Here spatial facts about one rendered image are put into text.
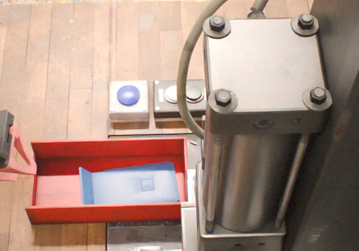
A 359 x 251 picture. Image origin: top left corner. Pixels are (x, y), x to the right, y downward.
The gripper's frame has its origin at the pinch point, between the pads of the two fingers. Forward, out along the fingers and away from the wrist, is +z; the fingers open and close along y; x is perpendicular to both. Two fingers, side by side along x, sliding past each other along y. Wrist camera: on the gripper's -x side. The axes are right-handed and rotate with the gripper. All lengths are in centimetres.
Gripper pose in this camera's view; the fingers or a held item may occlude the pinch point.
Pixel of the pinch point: (22, 170)
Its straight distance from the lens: 98.3
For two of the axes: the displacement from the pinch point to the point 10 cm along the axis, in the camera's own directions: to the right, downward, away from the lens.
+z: 5.0, 4.6, 7.4
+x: -0.1, -8.5, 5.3
